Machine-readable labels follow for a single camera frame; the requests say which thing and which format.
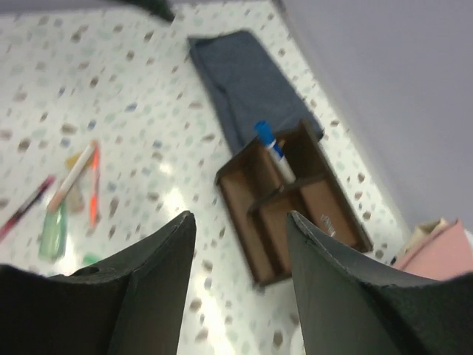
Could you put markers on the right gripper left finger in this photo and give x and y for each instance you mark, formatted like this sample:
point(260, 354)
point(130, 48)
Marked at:
point(129, 303)

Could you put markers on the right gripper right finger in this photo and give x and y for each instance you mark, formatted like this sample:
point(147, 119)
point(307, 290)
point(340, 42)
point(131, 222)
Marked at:
point(349, 303)

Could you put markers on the blue capped white marker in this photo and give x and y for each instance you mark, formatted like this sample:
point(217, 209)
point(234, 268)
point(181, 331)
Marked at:
point(267, 138)

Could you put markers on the green capped white marker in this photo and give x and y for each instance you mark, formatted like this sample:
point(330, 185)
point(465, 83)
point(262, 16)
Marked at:
point(90, 259)

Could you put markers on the orange gel pen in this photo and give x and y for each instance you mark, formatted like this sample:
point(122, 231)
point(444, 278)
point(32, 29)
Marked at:
point(93, 211)

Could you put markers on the pink pixel-print shirt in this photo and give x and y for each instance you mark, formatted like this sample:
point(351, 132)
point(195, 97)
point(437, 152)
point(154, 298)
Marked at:
point(438, 250)

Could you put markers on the tan eraser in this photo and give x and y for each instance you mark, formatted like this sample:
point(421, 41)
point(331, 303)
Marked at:
point(74, 200)

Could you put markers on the brown wooden desk organizer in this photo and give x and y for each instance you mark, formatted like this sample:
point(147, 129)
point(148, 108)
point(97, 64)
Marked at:
point(258, 199)

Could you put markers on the dark red gel pen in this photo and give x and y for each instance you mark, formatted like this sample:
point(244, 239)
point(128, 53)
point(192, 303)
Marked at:
point(26, 205)

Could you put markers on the folded dark blue cloth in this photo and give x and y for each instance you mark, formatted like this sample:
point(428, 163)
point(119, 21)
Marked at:
point(246, 86)

